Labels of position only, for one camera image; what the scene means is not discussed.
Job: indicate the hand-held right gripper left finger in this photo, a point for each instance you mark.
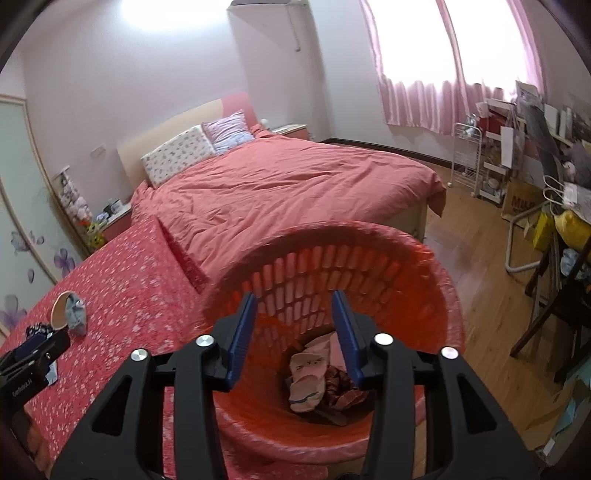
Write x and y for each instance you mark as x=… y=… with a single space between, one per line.
x=240 y=346

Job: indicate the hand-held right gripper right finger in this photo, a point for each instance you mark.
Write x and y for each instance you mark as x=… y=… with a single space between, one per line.
x=351 y=346

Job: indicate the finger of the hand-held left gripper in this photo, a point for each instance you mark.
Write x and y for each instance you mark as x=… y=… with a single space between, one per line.
x=41 y=348

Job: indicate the pink cloth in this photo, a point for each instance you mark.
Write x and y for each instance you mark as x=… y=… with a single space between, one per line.
x=334 y=355

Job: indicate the tan curved pad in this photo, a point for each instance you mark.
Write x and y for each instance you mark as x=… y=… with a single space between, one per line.
x=59 y=311

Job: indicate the dark red patterned cloth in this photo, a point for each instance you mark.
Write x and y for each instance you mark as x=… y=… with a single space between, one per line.
x=344 y=387

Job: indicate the pale blue-green sock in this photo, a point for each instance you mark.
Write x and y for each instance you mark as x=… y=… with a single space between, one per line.
x=77 y=318

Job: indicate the cream sock with face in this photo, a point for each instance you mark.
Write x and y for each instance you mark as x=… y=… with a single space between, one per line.
x=307 y=374

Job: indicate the orange plastic laundry basket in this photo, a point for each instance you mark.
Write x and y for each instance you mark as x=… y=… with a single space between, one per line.
x=392 y=267

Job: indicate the black patterned cloth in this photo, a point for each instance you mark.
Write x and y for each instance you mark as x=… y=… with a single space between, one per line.
x=38 y=330

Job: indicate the red floral tablecloth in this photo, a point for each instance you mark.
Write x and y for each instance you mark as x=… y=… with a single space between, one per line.
x=124 y=286

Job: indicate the flower print wardrobe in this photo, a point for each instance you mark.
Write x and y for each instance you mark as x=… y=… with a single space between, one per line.
x=23 y=207

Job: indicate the pink nightstand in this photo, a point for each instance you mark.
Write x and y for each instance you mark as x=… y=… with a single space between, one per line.
x=291 y=130
x=117 y=222

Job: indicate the plush toy display tube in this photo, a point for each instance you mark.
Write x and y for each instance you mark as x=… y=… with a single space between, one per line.
x=76 y=203

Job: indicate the bed with coral duvet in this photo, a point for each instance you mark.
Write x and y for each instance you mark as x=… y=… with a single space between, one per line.
x=286 y=184

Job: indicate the white printed pillow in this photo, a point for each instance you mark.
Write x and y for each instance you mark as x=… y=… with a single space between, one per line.
x=180 y=152

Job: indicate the dark wooden chair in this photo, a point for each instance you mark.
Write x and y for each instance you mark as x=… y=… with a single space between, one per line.
x=554 y=295

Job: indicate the pink striped pillow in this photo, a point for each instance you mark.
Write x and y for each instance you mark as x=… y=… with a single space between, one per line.
x=228 y=131

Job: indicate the white storage cart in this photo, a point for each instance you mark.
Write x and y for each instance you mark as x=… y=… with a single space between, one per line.
x=494 y=175

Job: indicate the brown cardboard box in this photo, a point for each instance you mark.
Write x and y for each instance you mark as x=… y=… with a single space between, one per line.
x=519 y=198

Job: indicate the beige bed headboard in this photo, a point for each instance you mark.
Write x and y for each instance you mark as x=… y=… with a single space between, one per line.
x=161 y=134

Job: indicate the yellow bag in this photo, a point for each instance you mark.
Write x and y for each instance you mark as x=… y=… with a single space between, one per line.
x=570 y=226

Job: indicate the pink curtain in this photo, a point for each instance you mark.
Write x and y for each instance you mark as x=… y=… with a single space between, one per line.
x=415 y=46

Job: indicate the white air conditioner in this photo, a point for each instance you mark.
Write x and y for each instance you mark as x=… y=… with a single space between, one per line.
x=268 y=2

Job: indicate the white metal tube frame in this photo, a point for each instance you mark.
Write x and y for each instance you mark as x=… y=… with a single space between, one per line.
x=512 y=249

